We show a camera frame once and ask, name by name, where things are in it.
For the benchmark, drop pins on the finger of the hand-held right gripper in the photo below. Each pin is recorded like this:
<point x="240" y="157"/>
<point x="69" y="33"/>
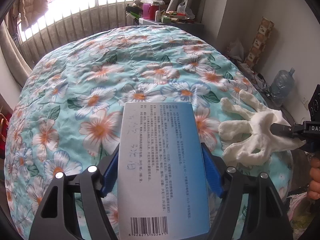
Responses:
<point x="287" y="127"/>
<point x="295" y="134"/>

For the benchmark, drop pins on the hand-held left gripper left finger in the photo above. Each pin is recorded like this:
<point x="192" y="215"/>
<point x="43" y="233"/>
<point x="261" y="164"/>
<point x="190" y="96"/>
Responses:
<point x="110" y="176"/>

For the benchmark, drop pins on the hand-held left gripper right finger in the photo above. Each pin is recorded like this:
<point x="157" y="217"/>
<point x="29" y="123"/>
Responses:
<point x="213" y="173"/>

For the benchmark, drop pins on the white fluffy glove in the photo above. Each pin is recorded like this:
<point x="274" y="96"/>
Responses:
<point x="255" y="127"/>

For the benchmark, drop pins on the light blue cardboard box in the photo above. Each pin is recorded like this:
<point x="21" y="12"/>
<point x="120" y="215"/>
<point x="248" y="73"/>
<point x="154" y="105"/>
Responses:
<point x="162" y="170"/>

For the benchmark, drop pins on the person's right hand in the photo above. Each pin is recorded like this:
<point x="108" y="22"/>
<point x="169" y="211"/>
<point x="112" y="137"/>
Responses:
<point x="315" y="177"/>

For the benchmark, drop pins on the large blue water jug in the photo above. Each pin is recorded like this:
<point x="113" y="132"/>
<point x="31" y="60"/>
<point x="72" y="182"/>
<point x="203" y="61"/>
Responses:
<point x="282" y="87"/>

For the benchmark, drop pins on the pink patterned clothing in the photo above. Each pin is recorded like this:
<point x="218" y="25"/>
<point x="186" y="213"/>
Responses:
<point x="298" y="217"/>

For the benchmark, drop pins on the tall patterned box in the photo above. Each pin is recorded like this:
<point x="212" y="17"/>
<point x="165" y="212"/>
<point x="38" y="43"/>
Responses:
<point x="260" y="42"/>

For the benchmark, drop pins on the crumpled white plastic bag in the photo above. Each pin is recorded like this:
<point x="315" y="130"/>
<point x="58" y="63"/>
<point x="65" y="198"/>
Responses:
<point x="235" y="50"/>

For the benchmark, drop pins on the floral quilted blanket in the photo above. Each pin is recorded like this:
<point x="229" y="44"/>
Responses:
<point x="125" y="67"/>

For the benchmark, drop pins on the grey cabinet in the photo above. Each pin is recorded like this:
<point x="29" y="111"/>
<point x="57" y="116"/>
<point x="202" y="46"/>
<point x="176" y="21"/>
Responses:
<point x="185" y="25"/>

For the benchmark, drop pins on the beige curtain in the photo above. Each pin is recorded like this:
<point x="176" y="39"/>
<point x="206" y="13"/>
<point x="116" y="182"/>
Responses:
<point x="12" y="55"/>

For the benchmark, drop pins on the pile of small boxes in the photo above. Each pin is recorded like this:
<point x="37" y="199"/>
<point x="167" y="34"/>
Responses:
<point x="175" y="17"/>

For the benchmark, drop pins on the metal balcony railing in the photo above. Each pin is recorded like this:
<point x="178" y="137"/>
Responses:
<point x="80" y="17"/>

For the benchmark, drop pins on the green flat sheet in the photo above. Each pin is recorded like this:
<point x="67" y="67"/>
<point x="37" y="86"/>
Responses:
<point x="132" y="13"/>

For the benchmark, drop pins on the small white bottle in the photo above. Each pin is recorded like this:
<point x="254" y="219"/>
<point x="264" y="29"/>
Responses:
<point x="157" y="16"/>

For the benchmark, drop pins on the pink plastic container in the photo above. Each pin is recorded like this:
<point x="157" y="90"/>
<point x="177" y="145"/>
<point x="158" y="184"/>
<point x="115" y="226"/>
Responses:
<point x="146" y="11"/>

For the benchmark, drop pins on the red thermos bottle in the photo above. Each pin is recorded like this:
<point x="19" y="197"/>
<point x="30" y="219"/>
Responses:
<point x="153" y="11"/>

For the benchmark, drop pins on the hanging padded jacket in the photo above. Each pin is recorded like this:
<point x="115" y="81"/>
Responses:
<point x="33" y="5"/>

